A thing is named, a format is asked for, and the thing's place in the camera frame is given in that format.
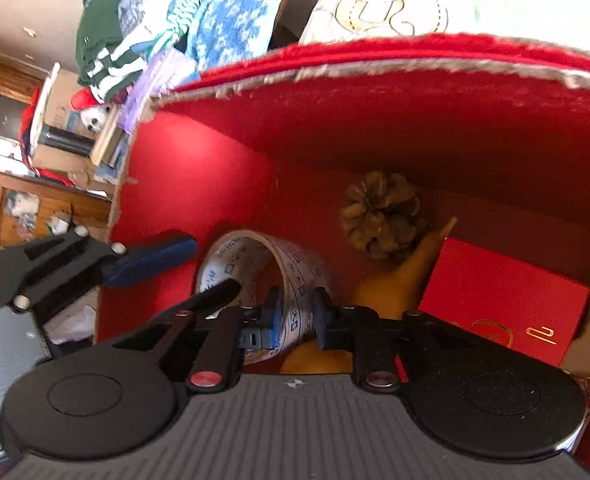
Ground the orange bottle gourd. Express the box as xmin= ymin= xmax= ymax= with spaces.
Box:
xmin=280 ymin=217 xmax=458 ymax=375

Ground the clear packing tape roll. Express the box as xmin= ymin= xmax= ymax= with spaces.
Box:
xmin=195 ymin=230 xmax=331 ymax=364

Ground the brown pine cone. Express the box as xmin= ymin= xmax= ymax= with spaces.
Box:
xmin=339 ymin=171 xmax=425 ymax=260

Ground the red gift box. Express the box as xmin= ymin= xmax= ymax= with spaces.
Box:
xmin=388 ymin=237 xmax=590 ymax=367

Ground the red white plush toy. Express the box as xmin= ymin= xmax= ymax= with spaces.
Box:
xmin=70 ymin=88 xmax=112 ymax=132

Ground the brown cardboard box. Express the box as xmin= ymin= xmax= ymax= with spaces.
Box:
xmin=27 ymin=63 xmax=97 ymax=174

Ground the wooden cabinet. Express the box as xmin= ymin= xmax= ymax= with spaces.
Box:
xmin=0 ymin=55 xmax=114 ymax=249

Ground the purple tissue pack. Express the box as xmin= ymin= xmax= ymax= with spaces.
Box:
xmin=118 ymin=48 xmax=199 ymax=133

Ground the blue patterned towel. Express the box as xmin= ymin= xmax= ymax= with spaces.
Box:
xmin=185 ymin=0 xmax=284 ymax=73

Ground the pile of folded clothes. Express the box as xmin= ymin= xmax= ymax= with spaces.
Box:
xmin=76 ymin=0 xmax=199 ymax=104

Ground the red cardboard box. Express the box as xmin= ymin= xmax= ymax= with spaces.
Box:
xmin=94 ymin=32 xmax=590 ymax=478

